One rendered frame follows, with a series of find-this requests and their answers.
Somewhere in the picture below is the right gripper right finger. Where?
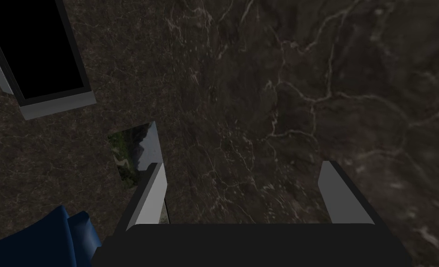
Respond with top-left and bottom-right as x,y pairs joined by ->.
317,160 -> 385,225

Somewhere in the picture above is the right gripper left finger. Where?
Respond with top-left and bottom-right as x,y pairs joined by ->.
114,162 -> 168,234

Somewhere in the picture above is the landscape picture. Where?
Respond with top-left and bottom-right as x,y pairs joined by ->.
107,121 -> 171,225

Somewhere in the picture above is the blue armchair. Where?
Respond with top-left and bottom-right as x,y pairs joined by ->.
0,205 -> 103,267

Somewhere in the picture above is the black screen with grey frame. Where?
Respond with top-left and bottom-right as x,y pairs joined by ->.
0,0 -> 97,121

